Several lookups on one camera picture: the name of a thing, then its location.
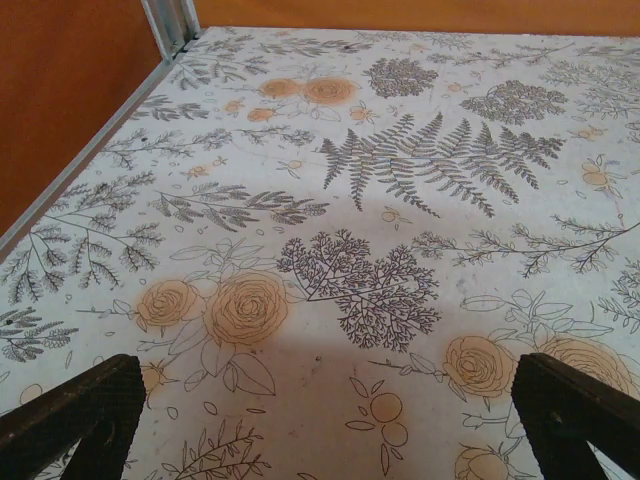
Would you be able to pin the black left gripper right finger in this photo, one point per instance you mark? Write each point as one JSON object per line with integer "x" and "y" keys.
{"x": 575, "y": 405}

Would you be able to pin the aluminium frame post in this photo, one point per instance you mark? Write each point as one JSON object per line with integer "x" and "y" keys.
{"x": 170, "y": 25}

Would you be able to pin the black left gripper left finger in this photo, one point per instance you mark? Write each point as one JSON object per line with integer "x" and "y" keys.
{"x": 55, "y": 430}

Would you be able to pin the aluminium frame rail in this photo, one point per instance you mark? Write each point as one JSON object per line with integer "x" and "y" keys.
{"x": 85, "y": 155}

